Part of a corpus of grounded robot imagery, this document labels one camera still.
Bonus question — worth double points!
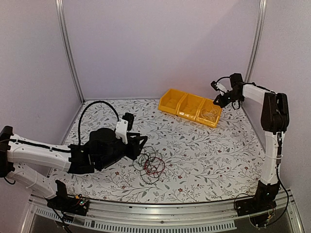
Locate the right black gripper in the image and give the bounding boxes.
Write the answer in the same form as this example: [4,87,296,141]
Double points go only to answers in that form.
[214,90,243,108]

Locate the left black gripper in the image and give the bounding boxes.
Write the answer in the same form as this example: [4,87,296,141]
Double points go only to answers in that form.
[98,133,148,170]

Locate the white cable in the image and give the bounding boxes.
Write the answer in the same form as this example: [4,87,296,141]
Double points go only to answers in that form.
[200,106,221,123]

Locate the black and red cables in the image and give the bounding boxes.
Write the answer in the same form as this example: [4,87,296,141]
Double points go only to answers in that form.
[132,145,167,184]

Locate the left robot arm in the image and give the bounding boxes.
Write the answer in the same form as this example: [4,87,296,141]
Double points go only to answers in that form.
[0,126,148,211]

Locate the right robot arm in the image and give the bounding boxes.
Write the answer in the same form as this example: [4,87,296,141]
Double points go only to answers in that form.
[211,73,289,212]

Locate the yellow three-compartment bin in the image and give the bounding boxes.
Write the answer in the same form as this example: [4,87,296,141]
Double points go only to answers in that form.
[158,89,222,128]

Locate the floral table mat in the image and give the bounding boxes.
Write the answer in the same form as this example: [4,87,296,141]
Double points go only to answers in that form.
[49,99,264,203]

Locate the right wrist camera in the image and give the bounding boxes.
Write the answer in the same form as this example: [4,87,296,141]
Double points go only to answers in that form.
[211,81,227,95]

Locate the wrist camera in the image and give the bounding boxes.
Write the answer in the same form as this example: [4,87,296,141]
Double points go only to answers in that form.
[115,113,134,144]
[211,81,227,95]

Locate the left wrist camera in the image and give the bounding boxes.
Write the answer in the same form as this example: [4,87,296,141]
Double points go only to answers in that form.
[115,113,134,144]

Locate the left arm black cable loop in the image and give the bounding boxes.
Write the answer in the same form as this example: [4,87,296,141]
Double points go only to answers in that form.
[78,100,120,146]

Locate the aluminium front rail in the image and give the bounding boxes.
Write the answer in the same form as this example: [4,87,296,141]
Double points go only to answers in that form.
[21,191,304,233]

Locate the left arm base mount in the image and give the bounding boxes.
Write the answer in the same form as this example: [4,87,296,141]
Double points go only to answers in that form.
[47,180,90,216]

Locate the right aluminium frame post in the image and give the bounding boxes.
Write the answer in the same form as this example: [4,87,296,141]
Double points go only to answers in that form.
[244,0,267,83]

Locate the aluminium frame post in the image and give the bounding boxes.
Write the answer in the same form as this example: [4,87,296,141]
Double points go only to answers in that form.
[55,0,85,103]
[244,0,267,83]

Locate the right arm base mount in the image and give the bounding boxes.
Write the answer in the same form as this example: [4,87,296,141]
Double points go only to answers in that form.
[234,188,276,228]

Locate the left aluminium frame post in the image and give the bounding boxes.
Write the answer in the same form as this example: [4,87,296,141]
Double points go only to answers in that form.
[55,0,85,103]

